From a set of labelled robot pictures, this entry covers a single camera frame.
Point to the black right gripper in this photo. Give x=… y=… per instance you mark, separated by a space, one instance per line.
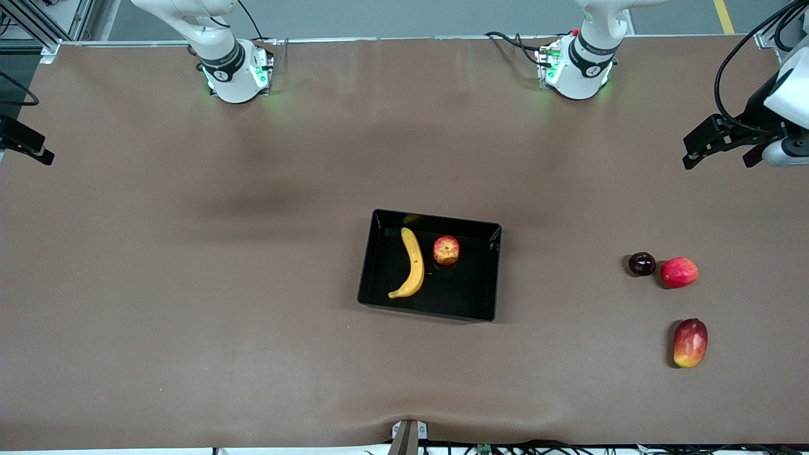
x=19 y=136

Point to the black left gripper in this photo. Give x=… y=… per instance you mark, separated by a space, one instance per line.
x=753 y=111

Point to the red yellow apple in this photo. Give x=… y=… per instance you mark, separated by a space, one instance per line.
x=446 y=250

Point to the black plastic tray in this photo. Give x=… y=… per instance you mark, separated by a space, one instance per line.
x=461 y=291

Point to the yellow banana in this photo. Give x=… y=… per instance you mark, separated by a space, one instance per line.
x=415 y=265

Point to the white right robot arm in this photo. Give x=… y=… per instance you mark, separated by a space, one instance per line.
x=234 y=82

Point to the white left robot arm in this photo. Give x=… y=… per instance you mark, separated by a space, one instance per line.
x=578 y=76

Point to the dark purple plum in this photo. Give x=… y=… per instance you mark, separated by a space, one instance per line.
x=641 y=264

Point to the red yellow mango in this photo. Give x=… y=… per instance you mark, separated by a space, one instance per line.
x=690 y=343

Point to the brown table mat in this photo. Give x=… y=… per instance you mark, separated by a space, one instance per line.
x=189 y=316

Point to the aluminium frame with struts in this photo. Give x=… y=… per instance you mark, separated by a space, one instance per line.
x=50 y=52

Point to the aluminium frame corner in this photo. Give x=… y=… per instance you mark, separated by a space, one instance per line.
x=766 y=39

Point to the silver table edge rail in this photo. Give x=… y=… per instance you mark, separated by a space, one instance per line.
x=411 y=38

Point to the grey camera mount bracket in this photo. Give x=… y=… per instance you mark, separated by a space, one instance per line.
x=407 y=439

